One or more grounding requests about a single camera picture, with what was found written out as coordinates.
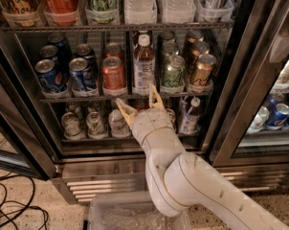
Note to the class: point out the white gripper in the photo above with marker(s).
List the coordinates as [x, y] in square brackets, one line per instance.
[151, 122]

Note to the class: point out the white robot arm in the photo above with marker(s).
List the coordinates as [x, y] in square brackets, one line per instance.
[177, 179]

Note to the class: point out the bottom clear water bottle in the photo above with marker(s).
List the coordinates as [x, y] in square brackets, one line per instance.
[118, 125]

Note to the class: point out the clear water bottle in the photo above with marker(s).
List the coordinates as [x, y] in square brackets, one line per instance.
[118, 125]
[140, 11]
[177, 11]

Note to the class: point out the bottom tea bottle white cap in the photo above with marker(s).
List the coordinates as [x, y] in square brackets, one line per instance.
[190, 115]

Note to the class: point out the stainless steel display fridge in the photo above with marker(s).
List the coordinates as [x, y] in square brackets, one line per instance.
[251, 51]

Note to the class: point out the clear water bottle left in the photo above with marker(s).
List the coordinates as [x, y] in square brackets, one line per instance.
[140, 11]

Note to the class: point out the clear water bottle right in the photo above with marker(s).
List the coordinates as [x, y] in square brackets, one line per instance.
[177, 11]

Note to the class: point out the green LaCroix can top shelf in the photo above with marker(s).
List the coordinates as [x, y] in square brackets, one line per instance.
[102, 11]

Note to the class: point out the white can right fridge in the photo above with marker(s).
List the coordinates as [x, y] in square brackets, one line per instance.
[259, 120]

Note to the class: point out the open fridge glass door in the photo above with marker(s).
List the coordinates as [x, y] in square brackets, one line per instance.
[28, 156]

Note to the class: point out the silver can top shelf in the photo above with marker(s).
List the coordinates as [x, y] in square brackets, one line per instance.
[215, 10]

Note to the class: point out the blue Pepsi can right fridge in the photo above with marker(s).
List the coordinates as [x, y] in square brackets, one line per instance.
[279, 114]

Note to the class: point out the yellow LaCroix can top shelf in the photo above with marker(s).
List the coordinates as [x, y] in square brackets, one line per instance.
[23, 10]

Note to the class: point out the bottom front bronze can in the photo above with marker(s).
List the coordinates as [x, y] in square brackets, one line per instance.
[172, 116]

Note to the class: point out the front green LaCroix can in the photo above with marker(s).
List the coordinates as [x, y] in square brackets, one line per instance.
[173, 74]

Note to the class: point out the front orange soda can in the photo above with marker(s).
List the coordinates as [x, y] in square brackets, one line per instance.
[114, 83]

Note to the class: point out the orange soda can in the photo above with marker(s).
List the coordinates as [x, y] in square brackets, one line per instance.
[114, 83]
[113, 50]

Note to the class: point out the rear orange soda can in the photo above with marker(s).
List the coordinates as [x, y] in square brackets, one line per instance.
[113, 50]

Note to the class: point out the middle green LaCroix can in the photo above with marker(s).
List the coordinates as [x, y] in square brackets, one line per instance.
[169, 49]

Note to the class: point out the front blue Pepsi can right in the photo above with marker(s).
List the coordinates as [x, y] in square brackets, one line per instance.
[83, 78]

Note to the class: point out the blue pepsi can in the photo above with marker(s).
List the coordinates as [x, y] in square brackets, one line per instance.
[83, 78]
[84, 50]
[61, 42]
[50, 52]
[51, 80]

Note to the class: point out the front gold LaCroix can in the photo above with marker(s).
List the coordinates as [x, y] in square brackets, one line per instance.
[201, 71]

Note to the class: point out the gold lacroix can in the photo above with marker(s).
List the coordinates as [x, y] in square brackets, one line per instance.
[191, 37]
[196, 49]
[201, 71]

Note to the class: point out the bottom front silver can left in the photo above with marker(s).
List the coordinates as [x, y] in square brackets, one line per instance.
[73, 128]

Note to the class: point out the rear green LaCroix can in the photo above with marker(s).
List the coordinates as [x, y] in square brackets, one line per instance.
[165, 37]

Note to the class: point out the rear blue Pepsi can right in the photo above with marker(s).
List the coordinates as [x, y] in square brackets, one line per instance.
[84, 50]

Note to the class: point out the middle gold LaCroix can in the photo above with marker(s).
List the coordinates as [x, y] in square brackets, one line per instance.
[196, 49]

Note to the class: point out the rear gold LaCroix can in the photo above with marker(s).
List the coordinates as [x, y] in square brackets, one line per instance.
[191, 37]

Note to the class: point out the front blue Pepsi can left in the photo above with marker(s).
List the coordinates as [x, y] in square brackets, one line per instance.
[51, 80]

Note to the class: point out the middle blue Pepsi can left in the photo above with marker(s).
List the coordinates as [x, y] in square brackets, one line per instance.
[50, 52]

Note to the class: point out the rear blue Pepsi can left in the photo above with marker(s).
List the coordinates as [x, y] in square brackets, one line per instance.
[61, 42]

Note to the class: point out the clear plastic bin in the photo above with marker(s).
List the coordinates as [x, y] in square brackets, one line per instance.
[131, 211]

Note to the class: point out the red Coca-Cola can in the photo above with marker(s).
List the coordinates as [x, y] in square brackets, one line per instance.
[63, 12]

